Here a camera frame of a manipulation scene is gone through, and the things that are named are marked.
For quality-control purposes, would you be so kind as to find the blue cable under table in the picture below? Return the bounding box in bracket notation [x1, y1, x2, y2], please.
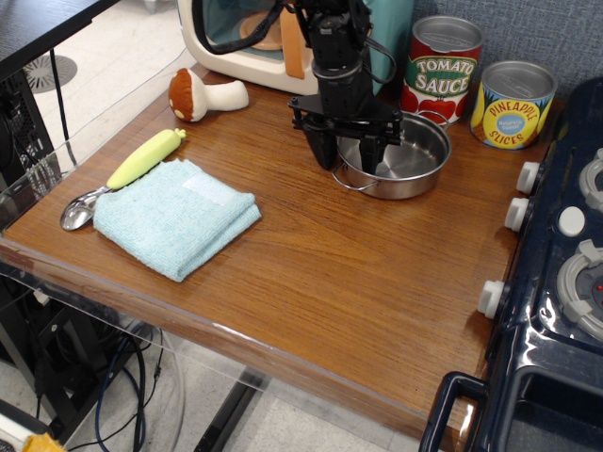
[93, 329, 148, 452]

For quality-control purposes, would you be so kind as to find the white stove knob top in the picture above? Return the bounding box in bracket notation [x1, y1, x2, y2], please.
[515, 162, 540, 195]

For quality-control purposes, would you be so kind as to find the white stove knob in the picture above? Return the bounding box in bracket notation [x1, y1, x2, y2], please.
[515, 162, 540, 195]
[504, 198, 530, 233]
[478, 281, 505, 319]

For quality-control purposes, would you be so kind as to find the black cable under table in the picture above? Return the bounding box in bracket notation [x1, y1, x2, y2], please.
[65, 329, 166, 452]

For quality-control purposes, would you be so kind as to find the white stove knob bottom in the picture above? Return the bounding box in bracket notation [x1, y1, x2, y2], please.
[478, 281, 505, 319]

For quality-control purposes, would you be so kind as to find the white stove knob middle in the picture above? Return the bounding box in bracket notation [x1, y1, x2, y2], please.
[504, 198, 530, 233]

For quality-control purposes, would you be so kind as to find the dark blue toy stove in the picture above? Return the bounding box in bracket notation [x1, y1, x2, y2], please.
[420, 78, 602, 451]

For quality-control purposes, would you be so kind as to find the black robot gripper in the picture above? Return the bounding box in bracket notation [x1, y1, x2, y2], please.
[288, 70, 403, 174]

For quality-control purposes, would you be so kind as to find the tomato sauce can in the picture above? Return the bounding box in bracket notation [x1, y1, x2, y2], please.
[400, 15, 484, 125]

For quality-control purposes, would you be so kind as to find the plush mushroom toy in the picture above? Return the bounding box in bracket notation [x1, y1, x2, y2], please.
[168, 68, 249, 122]

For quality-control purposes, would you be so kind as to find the pineapple slices can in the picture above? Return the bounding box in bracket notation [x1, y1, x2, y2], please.
[470, 60, 558, 150]

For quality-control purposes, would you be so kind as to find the light blue folded rag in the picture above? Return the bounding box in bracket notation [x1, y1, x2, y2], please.
[93, 160, 261, 283]

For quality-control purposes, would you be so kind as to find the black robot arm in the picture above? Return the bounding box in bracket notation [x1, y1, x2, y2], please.
[191, 1, 403, 174]

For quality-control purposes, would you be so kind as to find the green handled ice cream scoop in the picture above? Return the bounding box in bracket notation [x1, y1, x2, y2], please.
[59, 128, 187, 232]

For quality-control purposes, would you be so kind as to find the silver steel pot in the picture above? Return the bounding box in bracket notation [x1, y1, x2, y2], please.
[333, 113, 452, 201]

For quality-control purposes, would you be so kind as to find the clear acrylic table guard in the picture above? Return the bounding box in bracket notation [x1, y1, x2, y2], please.
[0, 136, 453, 425]

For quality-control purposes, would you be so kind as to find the toy microwave teal cream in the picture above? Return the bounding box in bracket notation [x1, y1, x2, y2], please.
[178, 1, 414, 95]

